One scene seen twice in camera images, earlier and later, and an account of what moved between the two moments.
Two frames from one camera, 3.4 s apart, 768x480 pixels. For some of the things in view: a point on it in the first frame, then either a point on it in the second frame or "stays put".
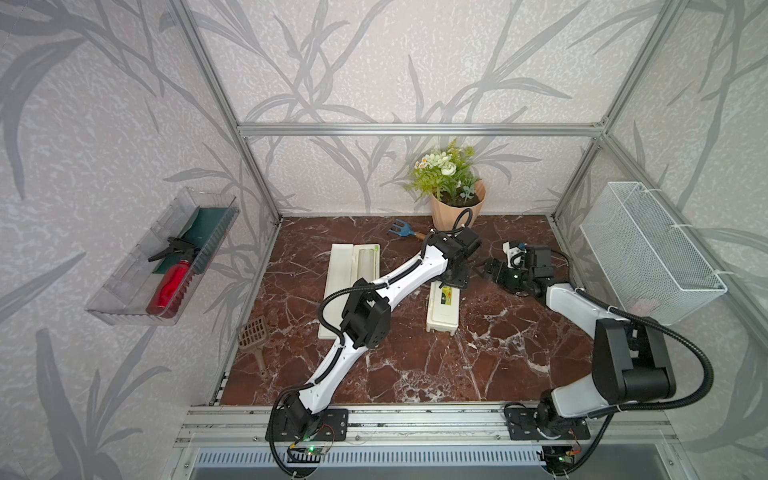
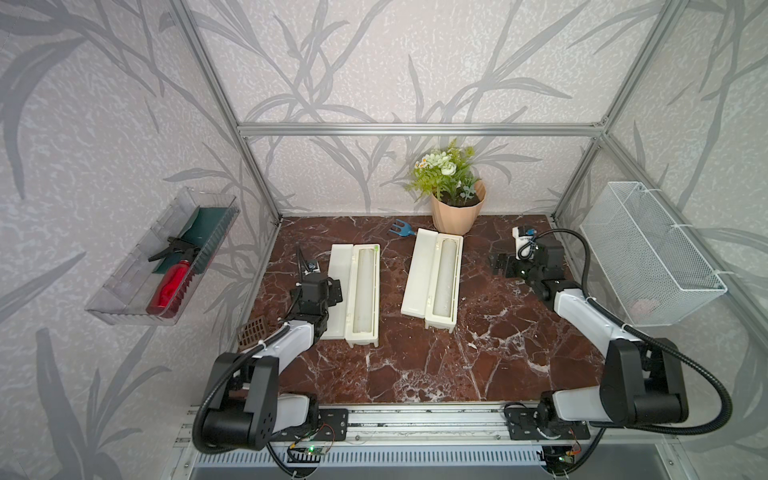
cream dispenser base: x=348 y=264 stays put
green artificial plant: x=448 y=174 stays put
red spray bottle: x=171 y=289 stays put
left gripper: x=462 y=283 to x=333 y=292
